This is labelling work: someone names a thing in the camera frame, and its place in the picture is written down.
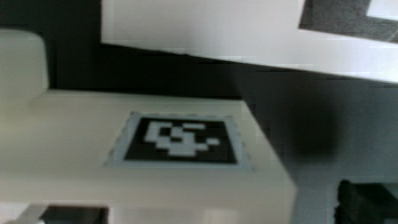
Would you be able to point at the white U-shaped fence frame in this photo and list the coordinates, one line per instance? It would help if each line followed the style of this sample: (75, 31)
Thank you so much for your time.
(242, 30)

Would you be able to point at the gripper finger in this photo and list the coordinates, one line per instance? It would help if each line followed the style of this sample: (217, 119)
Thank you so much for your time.
(367, 203)

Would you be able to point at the white drawer tray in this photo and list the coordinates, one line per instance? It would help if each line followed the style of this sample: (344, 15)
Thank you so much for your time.
(161, 156)

